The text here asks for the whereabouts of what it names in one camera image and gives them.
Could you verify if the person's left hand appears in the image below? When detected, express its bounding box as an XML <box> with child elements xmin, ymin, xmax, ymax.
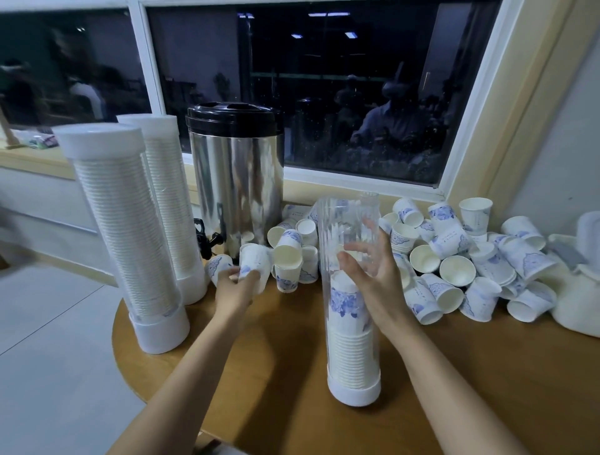
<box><xmin>214</xmin><ymin>265</ymin><xmax>264</xmax><ymax>326</ymax></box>

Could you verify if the person's right hand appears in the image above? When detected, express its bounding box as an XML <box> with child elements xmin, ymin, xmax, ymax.
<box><xmin>337</xmin><ymin>229</ymin><xmax>414</xmax><ymax>341</ymax></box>

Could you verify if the single blue-printed paper cup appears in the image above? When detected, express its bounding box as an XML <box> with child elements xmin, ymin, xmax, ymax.
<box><xmin>237</xmin><ymin>242</ymin><xmax>275</xmax><ymax>296</ymax></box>

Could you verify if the nested stack of paper cups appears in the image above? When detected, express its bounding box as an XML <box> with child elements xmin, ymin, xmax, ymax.
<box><xmin>326</xmin><ymin>272</ymin><xmax>381</xmax><ymax>390</ymax></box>
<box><xmin>141</xmin><ymin>141</ymin><xmax>203</xmax><ymax>278</ymax></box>
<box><xmin>70</xmin><ymin>154</ymin><xmax>181</xmax><ymax>324</ymax></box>

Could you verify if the pile of paper cups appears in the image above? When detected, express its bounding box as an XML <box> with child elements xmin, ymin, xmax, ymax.
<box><xmin>208</xmin><ymin>195</ymin><xmax>559</xmax><ymax>326</ymax></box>

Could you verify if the person's left forearm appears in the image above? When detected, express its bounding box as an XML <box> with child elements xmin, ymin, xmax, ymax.
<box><xmin>111</xmin><ymin>314</ymin><xmax>249</xmax><ymax>455</ymax></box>

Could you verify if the person's right forearm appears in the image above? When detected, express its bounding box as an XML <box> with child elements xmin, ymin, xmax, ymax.
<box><xmin>384</xmin><ymin>319</ymin><xmax>531</xmax><ymax>455</ymax></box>

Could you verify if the stainless steel water dispenser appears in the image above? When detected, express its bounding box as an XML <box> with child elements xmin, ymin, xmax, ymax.
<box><xmin>184</xmin><ymin>102</ymin><xmax>285</xmax><ymax>259</ymax></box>

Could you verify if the translucent plastic box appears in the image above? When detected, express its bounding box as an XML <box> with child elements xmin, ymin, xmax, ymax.
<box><xmin>548</xmin><ymin>211</ymin><xmax>600</xmax><ymax>339</ymax></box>

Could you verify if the white framed window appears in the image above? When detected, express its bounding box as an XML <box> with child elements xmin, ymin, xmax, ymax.
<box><xmin>0</xmin><ymin>0</ymin><xmax>573</xmax><ymax>203</ymax></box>

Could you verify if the wooden table leg frame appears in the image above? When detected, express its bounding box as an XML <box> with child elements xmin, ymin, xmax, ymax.
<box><xmin>192</xmin><ymin>429</ymin><xmax>221</xmax><ymax>451</ymax></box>

